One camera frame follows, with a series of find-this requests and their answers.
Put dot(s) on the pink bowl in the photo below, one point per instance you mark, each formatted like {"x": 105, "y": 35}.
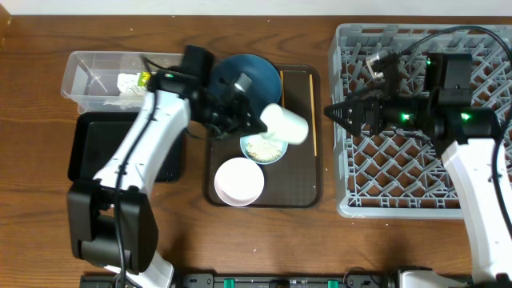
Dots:
{"x": 239, "y": 182}

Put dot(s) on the white cup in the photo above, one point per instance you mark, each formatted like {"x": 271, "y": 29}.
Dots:
{"x": 283, "y": 125}

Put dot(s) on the right wooden chopstick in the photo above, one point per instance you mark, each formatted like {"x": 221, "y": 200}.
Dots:
{"x": 313, "y": 118}

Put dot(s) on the brown serving tray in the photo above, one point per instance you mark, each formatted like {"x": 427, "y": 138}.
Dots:
{"x": 295, "y": 180}

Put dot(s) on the waste paper wrapper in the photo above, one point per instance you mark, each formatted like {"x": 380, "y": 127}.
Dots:
{"x": 132, "y": 90}

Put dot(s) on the clear plastic bin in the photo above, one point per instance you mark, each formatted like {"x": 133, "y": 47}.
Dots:
{"x": 91, "y": 77}

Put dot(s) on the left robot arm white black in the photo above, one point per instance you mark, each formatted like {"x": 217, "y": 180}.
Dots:
{"x": 110, "y": 216}

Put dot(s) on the black rail at table edge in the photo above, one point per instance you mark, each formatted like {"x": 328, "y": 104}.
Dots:
{"x": 355, "y": 278}

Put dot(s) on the grey dishwasher rack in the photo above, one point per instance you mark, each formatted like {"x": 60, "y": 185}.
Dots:
{"x": 397, "y": 174}

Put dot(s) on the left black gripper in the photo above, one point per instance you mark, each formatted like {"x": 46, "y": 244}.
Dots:
{"x": 239, "y": 121}

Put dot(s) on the black bin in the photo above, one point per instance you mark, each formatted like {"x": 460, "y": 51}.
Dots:
{"x": 97, "y": 137}

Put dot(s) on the dark blue plate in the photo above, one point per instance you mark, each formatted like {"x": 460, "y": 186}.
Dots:
{"x": 266, "y": 87}

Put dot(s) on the light blue bowl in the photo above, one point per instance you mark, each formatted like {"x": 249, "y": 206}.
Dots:
{"x": 244, "y": 140}

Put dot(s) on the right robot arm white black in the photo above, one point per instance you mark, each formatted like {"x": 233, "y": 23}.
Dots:
{"x": 468, "y": 140}

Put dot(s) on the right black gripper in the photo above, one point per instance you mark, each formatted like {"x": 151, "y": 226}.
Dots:
{"x": 359, "y": 106}

